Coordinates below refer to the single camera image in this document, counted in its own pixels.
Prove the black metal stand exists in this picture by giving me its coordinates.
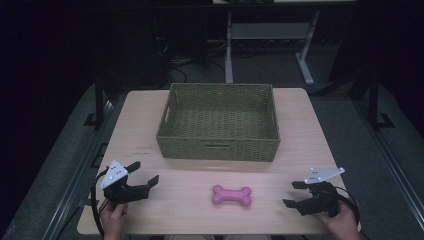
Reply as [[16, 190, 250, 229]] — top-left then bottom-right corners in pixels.
[[83, 74, 113, 129], [364, 68, 396, 132]]

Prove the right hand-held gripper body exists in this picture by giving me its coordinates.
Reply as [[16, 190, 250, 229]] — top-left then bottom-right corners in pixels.
[[296, 167, 346, 218]]

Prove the pink bone-shaped toy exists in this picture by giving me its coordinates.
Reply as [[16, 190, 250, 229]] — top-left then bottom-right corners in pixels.
[[211, 184, 253, 208]]

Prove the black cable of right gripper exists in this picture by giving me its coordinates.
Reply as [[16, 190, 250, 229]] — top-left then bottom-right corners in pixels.
[[333, 185, 362, 225]]

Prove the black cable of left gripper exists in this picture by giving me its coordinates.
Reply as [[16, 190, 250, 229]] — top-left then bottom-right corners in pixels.
[[90, 168, 112, 238]]

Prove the green woven basket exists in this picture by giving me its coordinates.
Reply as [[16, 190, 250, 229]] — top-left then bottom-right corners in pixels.
[[155, 82, 282, 163]]

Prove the aluminium frame rail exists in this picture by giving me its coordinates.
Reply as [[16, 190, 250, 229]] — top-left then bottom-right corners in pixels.
[[353, 98, 424, 231], [41, 98, 116, 240]]

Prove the grey metal desk frame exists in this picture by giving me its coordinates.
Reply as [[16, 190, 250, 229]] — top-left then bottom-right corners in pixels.
[[224, 9, 321, 86]]

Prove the person's right hand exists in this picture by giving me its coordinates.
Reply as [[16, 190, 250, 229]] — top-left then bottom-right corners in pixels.
[[312, 201, 362, 240]]

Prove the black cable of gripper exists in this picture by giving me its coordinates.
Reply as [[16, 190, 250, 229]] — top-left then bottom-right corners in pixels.
[[90, 168, 112, 238], [333, 185, 362, 225]]

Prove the bundle of floor cables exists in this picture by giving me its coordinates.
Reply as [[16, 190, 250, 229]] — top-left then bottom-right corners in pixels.
[[154, 34, 231, 83]]

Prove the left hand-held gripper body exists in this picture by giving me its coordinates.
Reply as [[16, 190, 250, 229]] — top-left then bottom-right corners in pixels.
[[99, 159, 151, 206]]

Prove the person's left hand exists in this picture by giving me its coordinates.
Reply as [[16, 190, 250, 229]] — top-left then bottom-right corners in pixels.
[[99, 203, 129, 240]]

